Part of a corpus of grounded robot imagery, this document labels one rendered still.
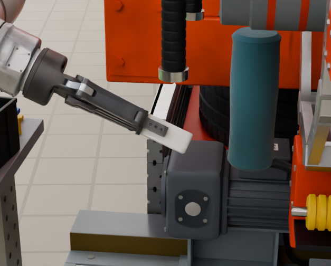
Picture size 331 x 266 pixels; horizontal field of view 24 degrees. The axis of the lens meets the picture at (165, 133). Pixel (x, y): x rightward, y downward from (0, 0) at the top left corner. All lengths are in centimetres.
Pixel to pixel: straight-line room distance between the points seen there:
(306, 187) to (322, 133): 24
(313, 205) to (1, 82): 53
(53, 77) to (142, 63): 75
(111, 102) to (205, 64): 75
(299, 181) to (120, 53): 62
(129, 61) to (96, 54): 198
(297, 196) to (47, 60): 51
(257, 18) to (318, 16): 9
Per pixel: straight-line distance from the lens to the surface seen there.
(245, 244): 189
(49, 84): 103
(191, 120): 223
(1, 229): 167
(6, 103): 157
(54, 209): 233
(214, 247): 190
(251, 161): 144
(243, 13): 121
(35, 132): 173
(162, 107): 200
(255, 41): 136
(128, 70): 177
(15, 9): 117
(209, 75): 176
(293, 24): 122
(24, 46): 103
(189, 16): 143
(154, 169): 197
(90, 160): 262
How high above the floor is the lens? 112
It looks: 23 degrees down
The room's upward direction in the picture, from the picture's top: straight up
